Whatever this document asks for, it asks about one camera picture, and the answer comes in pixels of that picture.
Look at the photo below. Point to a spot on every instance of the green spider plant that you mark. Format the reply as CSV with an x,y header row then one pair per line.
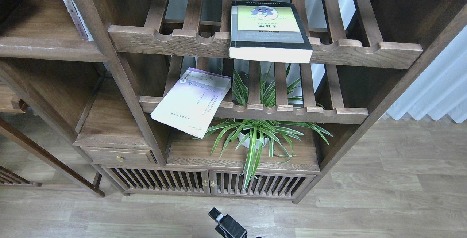
x,y
258,133

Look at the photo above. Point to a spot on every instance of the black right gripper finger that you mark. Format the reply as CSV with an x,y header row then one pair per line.
x,y
226,225

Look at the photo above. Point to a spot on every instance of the thin white upright book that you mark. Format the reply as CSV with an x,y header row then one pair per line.
x,y
78,20

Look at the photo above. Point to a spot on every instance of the white curtain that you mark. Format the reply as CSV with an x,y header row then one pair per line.
x,y
441,89

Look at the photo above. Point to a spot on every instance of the yellow and black book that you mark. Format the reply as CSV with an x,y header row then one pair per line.
x,y
268,31

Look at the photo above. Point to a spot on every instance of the brass drawer knob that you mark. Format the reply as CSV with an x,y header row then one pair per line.
x,y
119,158

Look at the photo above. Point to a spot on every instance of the dark wooden bookshelf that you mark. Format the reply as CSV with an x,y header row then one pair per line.
x,y
98,95

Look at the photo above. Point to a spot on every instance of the white and purple book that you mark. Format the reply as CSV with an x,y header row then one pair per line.
x,y
192,102

